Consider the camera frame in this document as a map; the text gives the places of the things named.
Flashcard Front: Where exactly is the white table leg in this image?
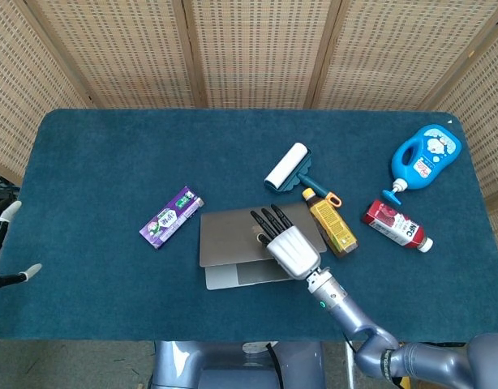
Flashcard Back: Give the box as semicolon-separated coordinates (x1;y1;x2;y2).
345;340;356;386

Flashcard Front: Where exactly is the yellow label tea bottle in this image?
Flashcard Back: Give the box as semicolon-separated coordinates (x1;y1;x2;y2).
301;187;359;259

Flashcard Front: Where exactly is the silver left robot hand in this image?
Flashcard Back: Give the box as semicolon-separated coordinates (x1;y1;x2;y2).
0;200;44;296

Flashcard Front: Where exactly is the black torso cable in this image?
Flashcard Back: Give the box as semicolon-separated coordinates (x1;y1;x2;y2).
266;343;285;389

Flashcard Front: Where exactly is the grey-blue robot torso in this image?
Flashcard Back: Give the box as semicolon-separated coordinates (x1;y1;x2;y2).
148;340;328;389

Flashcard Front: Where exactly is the blue table mat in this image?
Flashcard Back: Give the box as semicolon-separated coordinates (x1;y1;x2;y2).
0;108;498;342

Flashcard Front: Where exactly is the red juice bottle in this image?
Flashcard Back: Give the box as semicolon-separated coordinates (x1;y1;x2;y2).
362;199;434;254

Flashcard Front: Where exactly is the silver laptop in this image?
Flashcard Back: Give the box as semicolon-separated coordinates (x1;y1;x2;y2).
199;201;328;292

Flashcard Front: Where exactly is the blue detergent pump bottle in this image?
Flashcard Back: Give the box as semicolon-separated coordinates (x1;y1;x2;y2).
381;124;464;206

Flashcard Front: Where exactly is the purple carton box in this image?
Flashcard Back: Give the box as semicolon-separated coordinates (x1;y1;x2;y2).
139;186;205;250

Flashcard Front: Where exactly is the teal lint roller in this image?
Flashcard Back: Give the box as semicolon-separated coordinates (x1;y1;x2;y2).
264;142;343;208

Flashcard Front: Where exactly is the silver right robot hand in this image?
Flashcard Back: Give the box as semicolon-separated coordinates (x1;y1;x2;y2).
250;203;322;281

